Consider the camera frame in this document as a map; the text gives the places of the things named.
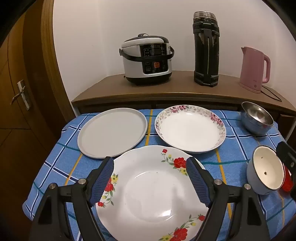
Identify black thermos flask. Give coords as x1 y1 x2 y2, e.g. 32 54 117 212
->
193 11 220 87

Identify blue plaid cloth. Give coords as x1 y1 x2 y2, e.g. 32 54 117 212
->
22 108 294 241

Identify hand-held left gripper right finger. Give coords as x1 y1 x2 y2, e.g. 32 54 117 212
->
186 157 271 241

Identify white plate red flowers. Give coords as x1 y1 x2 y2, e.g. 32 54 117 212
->
95 146 210 241

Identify silver door handle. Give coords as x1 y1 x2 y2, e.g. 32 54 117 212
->
10 80 31 110

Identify plain grey-white plate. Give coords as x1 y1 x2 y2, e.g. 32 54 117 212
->
77 108 148 159

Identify white enamel bowl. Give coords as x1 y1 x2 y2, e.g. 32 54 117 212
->
246 146 286 195

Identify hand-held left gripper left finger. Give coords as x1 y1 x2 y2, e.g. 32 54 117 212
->
30 156 115 241

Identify brown wooden door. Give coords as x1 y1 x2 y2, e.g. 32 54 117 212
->
0 9 77 241

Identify pink electric kettle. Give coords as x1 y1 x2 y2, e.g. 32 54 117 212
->
239 46 271 95

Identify black kettle cable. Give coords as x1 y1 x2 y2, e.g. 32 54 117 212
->
260 85 282 102

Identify silver black rice cooker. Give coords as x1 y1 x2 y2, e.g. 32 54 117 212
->
119 34 175 87

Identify brown wooden cabinet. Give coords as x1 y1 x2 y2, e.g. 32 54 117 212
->
71 70 296 139

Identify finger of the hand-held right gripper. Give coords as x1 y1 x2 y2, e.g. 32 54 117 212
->
276 141 296 200

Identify white plate pink floral rim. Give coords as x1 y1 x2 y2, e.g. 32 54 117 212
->
154 105 226 154

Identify stainless steel bowl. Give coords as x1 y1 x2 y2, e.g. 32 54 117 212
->
240 101 274 137

